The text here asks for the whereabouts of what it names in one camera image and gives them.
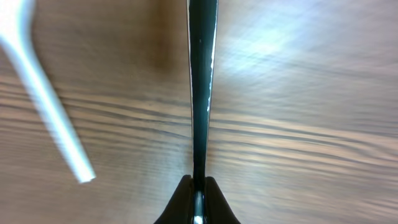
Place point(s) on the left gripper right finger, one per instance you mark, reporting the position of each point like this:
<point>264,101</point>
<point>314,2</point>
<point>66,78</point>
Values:
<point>217,209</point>

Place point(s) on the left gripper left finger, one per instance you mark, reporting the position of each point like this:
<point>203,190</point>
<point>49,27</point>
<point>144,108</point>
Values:
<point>179,209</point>

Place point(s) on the black-handled metal fork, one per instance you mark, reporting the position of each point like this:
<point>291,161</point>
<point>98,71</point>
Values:
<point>202,16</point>

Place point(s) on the white plastic fork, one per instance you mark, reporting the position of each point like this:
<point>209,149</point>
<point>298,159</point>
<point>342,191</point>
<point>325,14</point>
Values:
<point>16,42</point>

